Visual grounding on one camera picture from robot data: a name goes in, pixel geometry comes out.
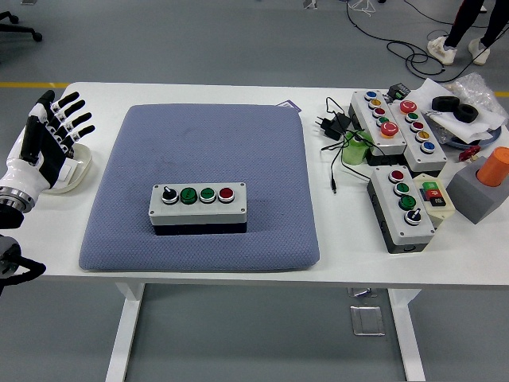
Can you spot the white table leg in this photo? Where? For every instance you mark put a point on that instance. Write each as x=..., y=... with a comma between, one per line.
x=123, y=338
x=409, y=338

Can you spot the grey four-button control box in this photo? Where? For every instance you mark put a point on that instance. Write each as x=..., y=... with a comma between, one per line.
x=199, y=215
x=417, y=235

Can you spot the blue-rimmed round plate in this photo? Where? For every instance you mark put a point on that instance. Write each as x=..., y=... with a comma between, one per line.
x=495, y=137

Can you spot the grey block holder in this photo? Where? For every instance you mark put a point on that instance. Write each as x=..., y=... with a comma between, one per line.
x=469, y=195

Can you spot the red valve knob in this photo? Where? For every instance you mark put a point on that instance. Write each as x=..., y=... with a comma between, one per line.
x=469, y=153

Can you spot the cream switch, green red keys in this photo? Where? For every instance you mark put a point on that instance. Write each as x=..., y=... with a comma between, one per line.
x=435, y=199

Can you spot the green plastic cylinder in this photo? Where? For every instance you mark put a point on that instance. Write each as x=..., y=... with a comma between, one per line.
x=352, y=153

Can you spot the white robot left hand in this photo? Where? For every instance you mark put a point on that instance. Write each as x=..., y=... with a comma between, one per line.
x=43, y=151

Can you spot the orange cylinder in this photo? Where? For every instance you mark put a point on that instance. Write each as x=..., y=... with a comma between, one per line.
x=495, y=167

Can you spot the white foam sheet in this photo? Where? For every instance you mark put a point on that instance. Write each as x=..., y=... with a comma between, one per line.
x=427, y=93

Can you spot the small white floor object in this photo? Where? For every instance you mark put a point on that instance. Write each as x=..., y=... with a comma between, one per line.
x=310, y=3

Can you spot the black power adapter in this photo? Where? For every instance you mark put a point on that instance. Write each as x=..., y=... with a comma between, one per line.
x=332, y=125

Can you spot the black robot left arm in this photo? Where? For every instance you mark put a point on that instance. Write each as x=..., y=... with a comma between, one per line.
x=8, y=219

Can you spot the purple card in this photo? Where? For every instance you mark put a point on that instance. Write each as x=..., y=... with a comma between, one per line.
x=289, y=105

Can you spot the person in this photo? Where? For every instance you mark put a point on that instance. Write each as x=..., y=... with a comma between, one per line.
x=457, y=28

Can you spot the small metal floor bracket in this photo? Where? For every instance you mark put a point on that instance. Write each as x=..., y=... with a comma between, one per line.
x=362, y=293

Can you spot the black office chair base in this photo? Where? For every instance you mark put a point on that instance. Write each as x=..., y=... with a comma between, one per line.
x=24, y=30

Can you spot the metal floor socket plate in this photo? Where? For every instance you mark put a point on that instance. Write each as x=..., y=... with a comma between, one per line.
x=367, y=320

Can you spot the blue-grey padded mat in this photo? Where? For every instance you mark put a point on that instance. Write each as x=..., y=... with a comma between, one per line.
x=238, y=151

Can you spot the small black relay module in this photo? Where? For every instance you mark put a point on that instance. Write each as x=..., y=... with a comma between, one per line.
x=399, y=91

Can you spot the white oval tray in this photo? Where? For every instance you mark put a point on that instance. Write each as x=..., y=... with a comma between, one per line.
x=84, y=163

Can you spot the five-button box, red mushroom end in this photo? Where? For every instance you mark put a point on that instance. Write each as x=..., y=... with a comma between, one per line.
x=360, y=104
x=433, y=159

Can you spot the white wall switch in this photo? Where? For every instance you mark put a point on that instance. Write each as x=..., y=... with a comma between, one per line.
x=69, y=171

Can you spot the clear bubble wrap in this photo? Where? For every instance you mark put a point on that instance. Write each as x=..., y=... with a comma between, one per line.
x=477, y=91

